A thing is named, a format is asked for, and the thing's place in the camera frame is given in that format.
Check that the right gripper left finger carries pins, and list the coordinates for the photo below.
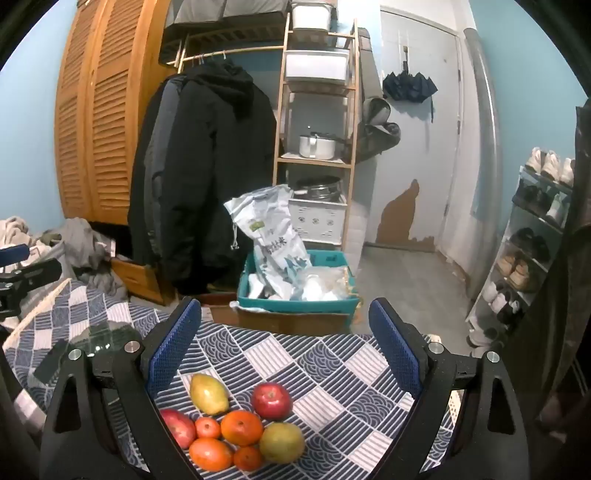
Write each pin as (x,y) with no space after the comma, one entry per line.
(78,441)

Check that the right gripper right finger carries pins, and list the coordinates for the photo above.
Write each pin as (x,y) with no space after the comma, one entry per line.
(489,440)

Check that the dark red apple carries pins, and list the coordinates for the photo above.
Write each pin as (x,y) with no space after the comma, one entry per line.
(180,426)

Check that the small tangerine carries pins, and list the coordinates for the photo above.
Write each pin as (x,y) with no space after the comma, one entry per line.
(207,427)

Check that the pointed yellow-green pear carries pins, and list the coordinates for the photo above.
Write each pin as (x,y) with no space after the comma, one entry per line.
(208,395)

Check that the large orange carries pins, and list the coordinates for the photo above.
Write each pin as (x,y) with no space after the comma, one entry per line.
(241,428)

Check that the small orange bottom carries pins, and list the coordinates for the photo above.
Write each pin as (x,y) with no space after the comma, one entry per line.
(248,458)

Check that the round yellow-green pear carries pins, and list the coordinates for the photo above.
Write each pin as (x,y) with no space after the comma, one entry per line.
(282,443)

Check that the beige cloth pile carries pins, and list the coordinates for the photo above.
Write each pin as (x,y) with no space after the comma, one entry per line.
(14,231)

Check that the grey clothes pile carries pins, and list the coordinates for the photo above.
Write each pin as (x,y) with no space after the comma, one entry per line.
(85,255)

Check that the clear glass plate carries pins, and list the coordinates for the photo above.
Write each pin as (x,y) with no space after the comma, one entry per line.
(103,337)

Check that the wooden drawer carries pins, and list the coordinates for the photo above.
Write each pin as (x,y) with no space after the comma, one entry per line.
(143,281)

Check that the blue white patterned tablecloth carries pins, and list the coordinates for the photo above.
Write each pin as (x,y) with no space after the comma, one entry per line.
(346,401)

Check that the teal plastic bin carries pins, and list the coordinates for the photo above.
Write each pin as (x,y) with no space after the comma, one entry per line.
(319,258)

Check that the cardboard box under bin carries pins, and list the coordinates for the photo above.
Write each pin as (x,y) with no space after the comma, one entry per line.
(307,324)

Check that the clear plastic bag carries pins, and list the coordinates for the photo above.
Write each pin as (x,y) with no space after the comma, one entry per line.
(323,284)

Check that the wooden louvered wardrobe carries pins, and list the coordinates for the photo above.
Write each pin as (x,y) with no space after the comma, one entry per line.
(110,68)

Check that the black hanging jacket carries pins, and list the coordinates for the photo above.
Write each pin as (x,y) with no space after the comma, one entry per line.
(207,137)

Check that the shoe rack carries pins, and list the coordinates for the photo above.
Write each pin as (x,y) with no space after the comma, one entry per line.
(527,250)

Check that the white door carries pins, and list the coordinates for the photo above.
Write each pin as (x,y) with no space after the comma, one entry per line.
(413,180)

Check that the white printed rice bag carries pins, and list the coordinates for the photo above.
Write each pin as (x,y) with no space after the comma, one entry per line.
(279,253)

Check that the white storage drawer box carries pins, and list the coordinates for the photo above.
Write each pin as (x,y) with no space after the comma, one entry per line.
(318,221)

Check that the steel pot lower shelf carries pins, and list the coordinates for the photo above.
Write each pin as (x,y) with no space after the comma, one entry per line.
(322,188)

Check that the wooden shelf rack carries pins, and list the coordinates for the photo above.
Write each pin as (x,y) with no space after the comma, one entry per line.
(315,106)

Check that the white cooking pot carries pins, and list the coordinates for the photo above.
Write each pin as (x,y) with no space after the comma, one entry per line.
(320,146)

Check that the dark folded umbrella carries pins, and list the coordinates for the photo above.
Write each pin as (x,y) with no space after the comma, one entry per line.
(406,87)

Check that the white basket upper shelf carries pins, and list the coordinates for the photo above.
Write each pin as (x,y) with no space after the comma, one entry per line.
(318,65)

